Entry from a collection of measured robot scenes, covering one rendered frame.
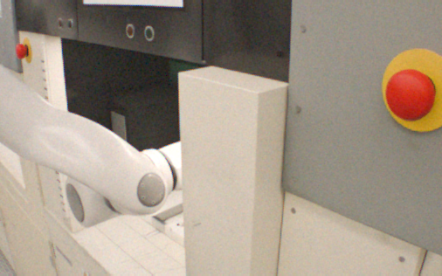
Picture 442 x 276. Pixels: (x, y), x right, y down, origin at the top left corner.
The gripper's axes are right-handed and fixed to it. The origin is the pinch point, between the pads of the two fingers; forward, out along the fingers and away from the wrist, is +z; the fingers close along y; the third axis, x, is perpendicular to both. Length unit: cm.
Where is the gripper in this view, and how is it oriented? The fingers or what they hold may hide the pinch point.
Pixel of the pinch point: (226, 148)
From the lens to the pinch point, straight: 80.5
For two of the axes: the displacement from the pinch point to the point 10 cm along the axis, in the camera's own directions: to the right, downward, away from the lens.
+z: 7.3, -2.5, 6.3
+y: 6.8, 2.7, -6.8
